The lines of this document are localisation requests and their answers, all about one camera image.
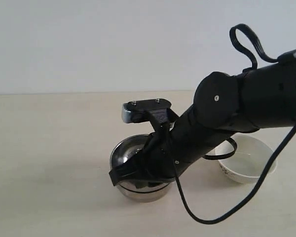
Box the flat black ribbon cable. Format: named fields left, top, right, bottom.
left=229, top=23, right=296, bottom=72

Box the smooth stainless steel bowl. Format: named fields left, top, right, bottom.
left=116, top=182, right=172, bottom=203

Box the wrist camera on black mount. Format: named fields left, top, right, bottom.
left=121, top=98, right=179, bottom=123

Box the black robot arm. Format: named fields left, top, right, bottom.
left=109, top=57, right=296, bottom=186

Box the ribbed stainless steel bowl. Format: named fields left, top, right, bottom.
left=110, top=134, right=161, bottom=188

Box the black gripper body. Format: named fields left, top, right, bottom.
left=139, top=106, right=233, bottom=183

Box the white ceramic bowl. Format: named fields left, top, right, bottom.
left=218, top=134, right=273, bottom=184

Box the black camera cable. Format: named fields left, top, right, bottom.
left=160, top=120, right=296, bottom=218

